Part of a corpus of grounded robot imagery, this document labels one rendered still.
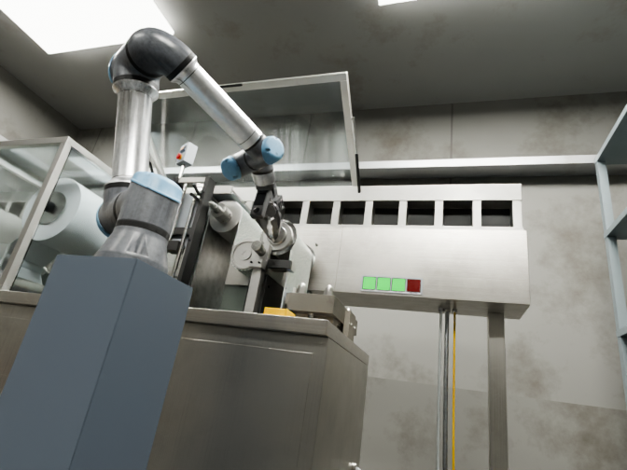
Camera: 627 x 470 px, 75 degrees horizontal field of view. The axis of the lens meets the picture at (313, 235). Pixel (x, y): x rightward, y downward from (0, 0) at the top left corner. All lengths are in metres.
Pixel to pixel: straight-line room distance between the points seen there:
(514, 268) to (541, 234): 1.39
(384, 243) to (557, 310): 1.48
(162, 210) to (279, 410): 0.57
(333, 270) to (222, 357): 0.76
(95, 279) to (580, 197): 2.99
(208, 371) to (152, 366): 0.33
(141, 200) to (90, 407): 0.42
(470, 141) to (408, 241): 1.80
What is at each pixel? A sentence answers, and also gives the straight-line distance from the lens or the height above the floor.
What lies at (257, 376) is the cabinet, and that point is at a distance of 1.15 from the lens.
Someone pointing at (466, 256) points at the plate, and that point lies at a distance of 1.75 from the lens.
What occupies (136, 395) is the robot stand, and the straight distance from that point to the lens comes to 0.90.
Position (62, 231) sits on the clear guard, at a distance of 2.08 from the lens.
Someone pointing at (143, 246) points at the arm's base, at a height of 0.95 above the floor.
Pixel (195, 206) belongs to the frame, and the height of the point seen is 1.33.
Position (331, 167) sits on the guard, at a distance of 1.96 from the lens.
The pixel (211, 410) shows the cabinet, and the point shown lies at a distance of 1.20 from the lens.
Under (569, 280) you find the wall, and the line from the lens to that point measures 3.05.
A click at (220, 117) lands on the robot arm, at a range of 1.20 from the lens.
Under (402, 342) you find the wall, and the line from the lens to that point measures 2.86.
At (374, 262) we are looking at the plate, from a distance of 1.77.
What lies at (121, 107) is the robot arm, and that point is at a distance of 1.22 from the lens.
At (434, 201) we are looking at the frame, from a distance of 1.87.
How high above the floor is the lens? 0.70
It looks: 22 degrees up
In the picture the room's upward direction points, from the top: 9 degrees clockwise
